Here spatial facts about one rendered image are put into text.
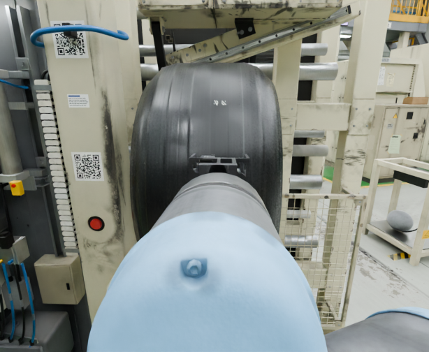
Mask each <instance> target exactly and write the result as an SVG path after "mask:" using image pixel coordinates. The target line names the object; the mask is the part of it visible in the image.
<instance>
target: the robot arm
mask: <svg viewBox="0 0 429 352"><path fill-rule="evenodd" d="M197 161H198V164H197V166H196V162H197ZM240 162H243V163H244V172H245V173H244V174H243V173H242V172H240V167H241V165H240ZM87 352H429V309H424V308H420V307H400V308H397V309H385V310H381V311H377V312H375V313H373V314H371V315H369V316H368V317H367V318H366V319H365V320H362V321H359V322H357V323H354V324H352V325H348V326H347V327H344V328H341V329H339V330H336V331H333V332H330V333H328V334H326V335H324V334H323V330H322V327H321V321H320V317H319V312H318V309H317V304H316V302H315V299H314V296H313V294H312V291H311V288H310V286H309V284H308V282H307V280H306V278H305V275H304V274H303V272H302V270H301V269H300V267H299V266H298V264H297V262H296V261H295V260H294V259H293V257H292V255H291V254H290V253H289V252H288V251H287V250H286V249H285V247H284V245H283V243H282V241H281V239H280V237H279V235H278V233H277V231H276V229H275V227H274V225H273V223H272V219H271V218H270V215H269V214H268V211H267V209H266V207H265V205H264V203H263V201H262V200H261V197H260V196H259V194H258V193H257V191H256V190H255V189H254V188H253V187H252V186H251V185H250V184H249V157H248V156H247V155H246V154H244V158H215V156H214V155H201V157H196V154H192V155H191V156H190V157H189V182H188V183H187V184H185V185H184V186H183V187H182V188H181V189H180V191H179V192H178V193H177V195H176V196H175V197H174V199H173V200H172V202H171V203H170V204H169V206H168V207H167V208H166V209H165V211H164V212H163V214H162V215H161V216H160V217H159V219H158V220H157V222H156V223H155V224H154V225H153V227H152V229H151V230H150V231H149V233H147V234H146V235H145V236H144V237H142V238H141V239H140V240H139V241H138V242H137V243H136V244H135V245H134V246H133V248H132V249H131V250H130V251H129V253H128V254H127V255H126V256H125V258H124V260H123V261H122V262H121V264H120V265H119V267H118V268H117V271H116V273H115V275H114V277H113V278H112V281H111V282H110V285H109V287H108V290H107V293H106V296H105V297H104V299H103V301H102V303H101V305H100V307H99V309H98V311H97V313H96V315H95V318H94V322H93V324H92V328H91V331H90V334H89V340H88V345H87Z"/></svg>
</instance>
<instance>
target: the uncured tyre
mask: <svg viewBox="0 0 429 352"><path fill-rule="evenodd" d="M212 98H228V108H212ZM192 154H196V157H201V155H214V157H215V158H244V154H246V155H247V156H248V157H249V184H250V185H251V186H252V187H253V188H254V189H255V190H256V191H257V193H258V194H259V196H260V197H261V200H262V201H263V203H264V205H265V207H266V209H267V211H268V214H269V215H270V218H271V219H272V223H273V225H274V227H275V229H276V231H277V233H278V234H279V227H280V220H281V212H282V187H283V146H282V123H281V116H280V110H279V101H278V97H277V92H276V89H275V86H274V84H273V82H272V81H271V80H270V79H269V78H268V77H267V76H266V75H265V74H264V73H263V72H262V71H261V69H260V68H259V67H258V66H253V65H251V64H246V63H176V64H172V65H170V66H165V67H163V68H162V69H161V70H160V71H159V72H158V73H157V74H156V75H155V76H154V77H153V79H152V80H151V81H150V82H149V83H148V84H147V86H146V87H145V88H144V90H143V92H142V95H141V97H140V100H139V103H138V107H137V110H136V116H135V120H134V124H133V133H132V139H131V155H130V197H131V213H132V219H133V227H134V231H135V235H136V240H137V242H138V241H139V240H140V239H141V238H142V237H144V236H145V235H146V234H147V233H149V231H150V230H151V229H152V227H153V225H154V224H155V223H156V222H157V220H158V219H159V217H160V216H161V215H162V214H163V212H164V211H165V209H166V208H167V207H168V206H169V204H170V203H171V202H172V200H173V199H174V197H175V196H176V195H177V193H178V192H179V191H180V189H181V188H182V187H183V186H184V185H185V184H187V183H188V182H189V157H190V156H191V155H192Z"/></svg>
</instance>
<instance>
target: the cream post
mask: <svg viewBox="0 0 429 352"><path fill-rule="evenodd" d="M37 4H38V11H39V16H40V21H41V28H45V27H51V24H50V21H77V20H84V23H85V25H92V26H97V27H102V28H104V29H108V30H111V31H114V32H117V20H116V12H115V0H37ZM85 33H86V39H87V50H88V56H89V58H62V59H56V55H55V50H54V42H53V37H52V34H44V35H43V41H44V46H45V53H46V57H47V62H48V70H49V74H50V82H51V87H52V95H53V99H54V106H55V111H56V116H57V123H58V128H59V136H60V140H61V148H62V153H63V157H64V165H65V169H66V176H67V180H68V188H69V193H70V199H71V206H72V210H73V218H74V223H75V231H76V235H77V240H78V247H79V251H80V257H81V263H82V272H83V277H84V281H85V289H86V294H87V301H88V305H89V313H90V318H91V322H92V324H93V322H94V318H95V315H96V313H97V311H98V309H99V307H100V305H101V303H102V301H103V299H104V297H105V296H106V288H107V286H108V284H109V283H110V280H111V279H112V278H113V276H114V274H115V273H116V271H117V268H118V267H119V265H120V264H121V262H122V261H123V260H124V258H125V256H126V255H127V254H128V252H129V251H130V249H131V247H132V246H133V244H134V242H135V241H136V235H135V231H134V227H133V219H132V213H131V197H130V158H129V144H128V137H127V129H126V115H125V107H124V93H123V85H122V71H121V64H120V55H119V41H118V38H113V37H111V36H107V35H104V34H100V33H96V32H91V31H86V32H85ZM67 94H88V97H89V108H70V107H69V105H68V96H67ZM71 152H100V153H101V160H102V166H103V176H104V181H76V180H75V173H74V169H73V160H72V156H71ZM92 219H99V220H100V221H101V223H102V227H100V228H99V229H93V228H92V227H91V226H90V222H91V220H92Z"/></svg>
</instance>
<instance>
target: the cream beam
mask: <svg viewBox="0 0 429 352"><path fill-rule="evenodd" d="M137 2H138V10H139V11H140V12H141V13H142V14H143V15H164V16H165V17H166V19H167V21H166V22H164V21H163V26H164V27H165V29H216V27H217V29H218V28H236V27H235V18H254V21H253V22H256V21H305V20H325V19H327V18H328V17H330V16H331V15H332V14H333V13H334V12H336V11H337V10H339V9H340V8H341V7H342V2H343V0H137Z"/></svg>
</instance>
